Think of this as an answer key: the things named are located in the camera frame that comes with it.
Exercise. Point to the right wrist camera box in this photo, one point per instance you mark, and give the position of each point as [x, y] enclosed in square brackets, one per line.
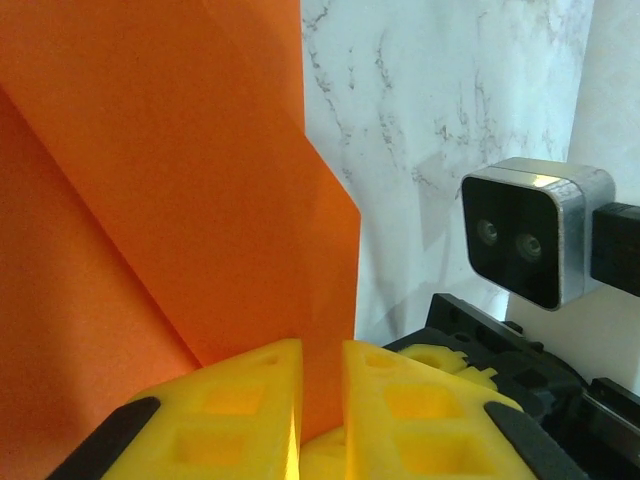
[515, 240]

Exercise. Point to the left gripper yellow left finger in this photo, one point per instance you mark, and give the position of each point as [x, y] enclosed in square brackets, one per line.
[225, 430]

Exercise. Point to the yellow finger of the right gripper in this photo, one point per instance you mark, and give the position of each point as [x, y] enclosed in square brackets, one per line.
[324, 457]
[450, 362]

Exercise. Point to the orange paper sheet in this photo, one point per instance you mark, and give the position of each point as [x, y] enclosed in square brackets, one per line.
[175, 200]

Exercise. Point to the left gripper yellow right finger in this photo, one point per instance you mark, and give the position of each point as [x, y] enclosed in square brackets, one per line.
[425, 430]

